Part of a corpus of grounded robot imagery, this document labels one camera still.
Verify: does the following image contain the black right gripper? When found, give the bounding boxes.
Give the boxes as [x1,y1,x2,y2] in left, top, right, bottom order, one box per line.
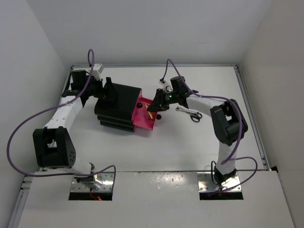
[148,88,179,112]

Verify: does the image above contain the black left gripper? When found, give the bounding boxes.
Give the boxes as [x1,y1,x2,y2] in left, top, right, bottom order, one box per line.
[85,76,117,101]

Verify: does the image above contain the yellow utility knife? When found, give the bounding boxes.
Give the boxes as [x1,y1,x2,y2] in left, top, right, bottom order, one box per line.
[145,104,154,120]

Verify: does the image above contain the silver ratchet wrench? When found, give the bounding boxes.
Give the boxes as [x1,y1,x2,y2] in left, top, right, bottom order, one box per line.
[175,107,201,118]

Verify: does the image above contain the black drawer cabinet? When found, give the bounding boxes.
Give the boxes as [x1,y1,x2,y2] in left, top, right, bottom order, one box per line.
[94,83,141,132]

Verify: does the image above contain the pink top drawer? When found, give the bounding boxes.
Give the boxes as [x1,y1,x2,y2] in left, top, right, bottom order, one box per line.
[136,89,142,109]

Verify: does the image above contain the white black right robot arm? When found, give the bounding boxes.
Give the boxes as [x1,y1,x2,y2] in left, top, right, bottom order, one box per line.
[147,76,248,186]

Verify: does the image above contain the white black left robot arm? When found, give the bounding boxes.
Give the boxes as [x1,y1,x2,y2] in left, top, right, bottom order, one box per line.
[33,65,111,185]

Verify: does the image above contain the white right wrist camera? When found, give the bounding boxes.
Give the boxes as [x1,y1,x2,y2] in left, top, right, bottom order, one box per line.
[159,79,172,93]

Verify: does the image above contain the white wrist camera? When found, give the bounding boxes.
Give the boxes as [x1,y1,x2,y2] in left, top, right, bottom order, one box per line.
[159,79,172,93]
[91,64,104,81]

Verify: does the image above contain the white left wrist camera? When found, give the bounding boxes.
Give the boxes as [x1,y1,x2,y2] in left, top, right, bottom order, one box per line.
[91,64,104,81]

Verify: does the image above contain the black handled scissors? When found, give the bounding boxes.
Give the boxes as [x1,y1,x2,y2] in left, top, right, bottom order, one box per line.
[188,112,202,123]

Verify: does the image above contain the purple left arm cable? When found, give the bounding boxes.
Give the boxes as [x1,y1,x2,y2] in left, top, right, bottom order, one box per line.
[6,48,117,178]

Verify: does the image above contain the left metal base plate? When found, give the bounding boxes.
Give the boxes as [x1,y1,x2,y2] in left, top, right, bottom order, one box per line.
[70,172,115,193]

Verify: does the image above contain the metal base plate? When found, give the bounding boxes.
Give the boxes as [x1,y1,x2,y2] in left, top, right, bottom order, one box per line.
[197,171,242,192]
[70,172,115,193]

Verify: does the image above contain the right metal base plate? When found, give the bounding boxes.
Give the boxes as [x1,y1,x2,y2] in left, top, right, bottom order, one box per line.
[197,171,242,192]

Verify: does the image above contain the aluminium frame rail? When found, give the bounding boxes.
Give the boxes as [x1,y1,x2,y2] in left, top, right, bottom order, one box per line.
[233,65,271,171]

